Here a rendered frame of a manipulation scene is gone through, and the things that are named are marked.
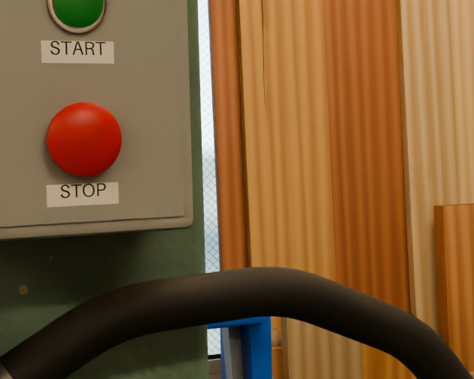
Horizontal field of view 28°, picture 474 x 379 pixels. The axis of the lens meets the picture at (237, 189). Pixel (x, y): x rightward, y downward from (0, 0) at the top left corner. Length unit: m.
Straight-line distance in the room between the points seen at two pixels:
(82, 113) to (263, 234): 1.42
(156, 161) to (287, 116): 1.42
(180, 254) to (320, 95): 1.39
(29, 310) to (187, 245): 0.08
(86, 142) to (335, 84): 1.54
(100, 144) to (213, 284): 0.09
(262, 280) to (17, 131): 0.14
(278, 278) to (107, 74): 0.13
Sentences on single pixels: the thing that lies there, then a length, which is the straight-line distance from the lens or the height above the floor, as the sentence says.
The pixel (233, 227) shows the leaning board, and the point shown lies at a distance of 1.80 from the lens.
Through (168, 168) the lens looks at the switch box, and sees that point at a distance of 0.40.
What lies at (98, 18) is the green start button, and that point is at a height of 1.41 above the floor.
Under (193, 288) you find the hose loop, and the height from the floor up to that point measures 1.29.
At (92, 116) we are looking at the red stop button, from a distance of 0.38.
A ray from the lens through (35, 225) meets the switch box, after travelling 0.39.
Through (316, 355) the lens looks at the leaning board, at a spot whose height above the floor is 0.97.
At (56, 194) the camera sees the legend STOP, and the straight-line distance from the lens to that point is 0.39.
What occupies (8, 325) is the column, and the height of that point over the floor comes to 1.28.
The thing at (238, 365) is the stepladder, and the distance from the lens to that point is 1.30.
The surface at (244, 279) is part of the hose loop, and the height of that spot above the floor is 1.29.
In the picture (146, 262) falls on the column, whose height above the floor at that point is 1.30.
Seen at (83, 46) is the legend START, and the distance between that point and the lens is 0.39.
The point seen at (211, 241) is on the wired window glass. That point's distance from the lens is 2.00.
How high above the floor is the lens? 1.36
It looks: 3 degrees down
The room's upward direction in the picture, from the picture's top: 2 degrees counter-clockwise
